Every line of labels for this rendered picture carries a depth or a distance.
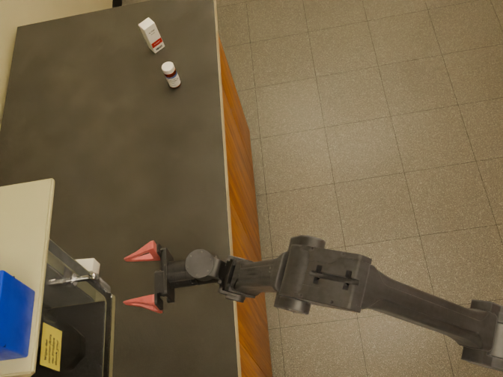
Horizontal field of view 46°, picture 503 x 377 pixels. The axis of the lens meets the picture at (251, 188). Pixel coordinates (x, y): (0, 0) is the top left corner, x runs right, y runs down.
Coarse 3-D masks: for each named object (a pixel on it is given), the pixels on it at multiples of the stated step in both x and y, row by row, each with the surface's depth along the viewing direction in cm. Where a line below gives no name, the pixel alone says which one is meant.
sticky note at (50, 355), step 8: (48, 328) 109; (56, 328) 112; (48, 336) 109; (56, 336) 112; (48, 344) 108; (56, 344) 112; (40, 352) 105; (48, 352) 108; (56, 352) 111; (40, 360) 105; (48, 360) 108; (56, 360) 111; (56, 368) 110
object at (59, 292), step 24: (48, 264) 113; (72, 264) 123; (48, 288) 112; (72, 288) 122; (96, 288) 134; (48, 312) 110; (72, 312) 120; (96, 312) 132; (72, 336) 118; (96, 336) 130; (72, 360) 117; (96, 360) 128
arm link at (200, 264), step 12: (192, 252) 115; (204, 252) 114; (192, 264) 114; (204, 264) 114; (216, 264) 114; (228, 264) 121; (192, 276) 113; (204, 276) 113; (216, 276) 114; (240, 300) 120
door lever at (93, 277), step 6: (72, 276) 122; (78, 276) 123; (84, 276) 122; (90, 276) 122; (96, 276) 122; (72, 282) 122; (96, 282) 123; (102, 282) 125; (102, 288) 126; (108, 288) 128
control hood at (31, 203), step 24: (0, 192) 98; (24, 192) 97; (48, 192) 97; (0, 216) 96; (24, 216) 95; (48, 216) 95; (0, 240) 94; (24, 240) 93; (48, 240) 93; (0, 264) 92; (24, 264) 91; (24, 360) 83
